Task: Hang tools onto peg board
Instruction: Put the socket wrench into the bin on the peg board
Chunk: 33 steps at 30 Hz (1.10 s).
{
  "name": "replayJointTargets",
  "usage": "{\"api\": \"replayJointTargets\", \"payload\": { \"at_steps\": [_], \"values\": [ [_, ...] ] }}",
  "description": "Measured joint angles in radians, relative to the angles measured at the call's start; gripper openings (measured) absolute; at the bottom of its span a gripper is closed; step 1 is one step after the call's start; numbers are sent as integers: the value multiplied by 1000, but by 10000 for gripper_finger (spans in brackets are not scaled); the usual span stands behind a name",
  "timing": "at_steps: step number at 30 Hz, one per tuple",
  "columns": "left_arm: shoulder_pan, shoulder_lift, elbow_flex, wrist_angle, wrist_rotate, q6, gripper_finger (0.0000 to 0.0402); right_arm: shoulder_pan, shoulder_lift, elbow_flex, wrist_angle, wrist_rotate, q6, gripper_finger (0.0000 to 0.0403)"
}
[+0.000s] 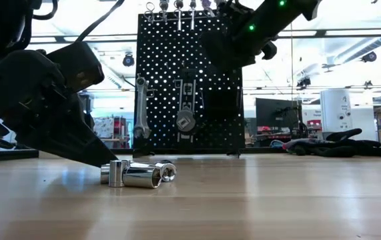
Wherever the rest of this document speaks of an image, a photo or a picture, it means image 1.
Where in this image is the black perforated pegboard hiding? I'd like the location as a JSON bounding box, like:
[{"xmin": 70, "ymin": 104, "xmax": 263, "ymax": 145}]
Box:
[{"xmin": 132, "ymin": 11, "xmax": 246, "ymax": 158}]

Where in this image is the black aluminium table frame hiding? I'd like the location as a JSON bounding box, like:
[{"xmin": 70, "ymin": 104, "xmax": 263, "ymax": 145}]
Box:
[{"xmin": 0, "ymin": 146, "xmax": 381, "ymax": 164}]

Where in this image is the work glove with red cuff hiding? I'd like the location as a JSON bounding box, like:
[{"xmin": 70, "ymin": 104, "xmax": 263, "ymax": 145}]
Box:
[{"xmin": 270, "ymin": 138, "xmax": 358, "ymax": 158}]

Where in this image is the white cylindrical appliance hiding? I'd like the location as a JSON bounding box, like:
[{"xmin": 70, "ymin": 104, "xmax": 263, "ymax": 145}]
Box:
[{"xmin": 320, "ymin": 88, "xmax": 354, "ymax": 133}]

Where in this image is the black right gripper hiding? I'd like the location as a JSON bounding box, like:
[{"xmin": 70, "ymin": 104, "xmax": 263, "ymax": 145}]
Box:
[{"xmin": 200, "ymin": 0, "xmax": 278, "ymax": 71}]

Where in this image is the silver wire screwdriver rack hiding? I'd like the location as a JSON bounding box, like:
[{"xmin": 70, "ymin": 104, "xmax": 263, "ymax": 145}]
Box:
[{"xmin": 144, "ymin": 1, "xmax": 218, "ymax": 23}]

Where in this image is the large chrome combination wrench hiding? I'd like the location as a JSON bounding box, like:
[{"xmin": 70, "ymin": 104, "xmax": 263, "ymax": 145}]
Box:
[{"xmin": 133, "ymin": 75, "xmax": 152, "ymax": 140}]

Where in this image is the black computer monitor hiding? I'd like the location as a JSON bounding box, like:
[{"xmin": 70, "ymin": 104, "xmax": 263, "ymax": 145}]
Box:
[{"xmin": 255, "ymin": 97, "xmax": 304, "ymax": 130}]

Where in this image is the black pegboard bin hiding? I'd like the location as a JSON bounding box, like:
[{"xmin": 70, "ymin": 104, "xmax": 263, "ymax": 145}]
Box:
[{"xmin": 206, "ymin": 88, "xmax": 244, "ymax": 118}]

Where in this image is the red tool cart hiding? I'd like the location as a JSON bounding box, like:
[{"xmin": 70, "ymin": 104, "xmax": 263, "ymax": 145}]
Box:
[{"xmin": 112, "ymin": 115, "xmax": 133, "ymax": 149}]

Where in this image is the large chrome socket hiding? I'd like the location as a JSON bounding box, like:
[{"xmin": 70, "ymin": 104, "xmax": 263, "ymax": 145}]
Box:
[{"xmin": 122, "ymin": 163, "xmax": 163, "ymax": 189}]

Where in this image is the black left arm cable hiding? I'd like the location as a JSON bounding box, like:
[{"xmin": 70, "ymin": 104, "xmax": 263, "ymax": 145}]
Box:
[{"xmin": 75, "ymin": 0, "xmax": 126, "ymax": 43}]

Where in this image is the grey black handled screwdriver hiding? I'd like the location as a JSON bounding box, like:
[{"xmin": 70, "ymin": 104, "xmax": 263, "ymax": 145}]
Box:
[
  {"xmin": 159, "ymin": 0, "xmax": 170, "ymax": 21},
  {"xmin": 189, "ymin": 0, "xmax": 198, "ymax": 31},
  {"xmin": 173, "ymin": 0, "xmax": 185, "ymax": 31}
]

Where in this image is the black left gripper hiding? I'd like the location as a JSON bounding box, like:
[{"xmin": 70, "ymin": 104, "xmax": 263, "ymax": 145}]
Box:
[{"xmin": 0, "ymin": 41, "xmax": 118, "ymax": 168}]

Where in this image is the black work glove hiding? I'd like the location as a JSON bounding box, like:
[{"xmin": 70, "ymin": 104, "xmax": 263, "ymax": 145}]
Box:
[{"xmin": 325, "ymin": 128, "xmax": 381, "ymax": 151}]

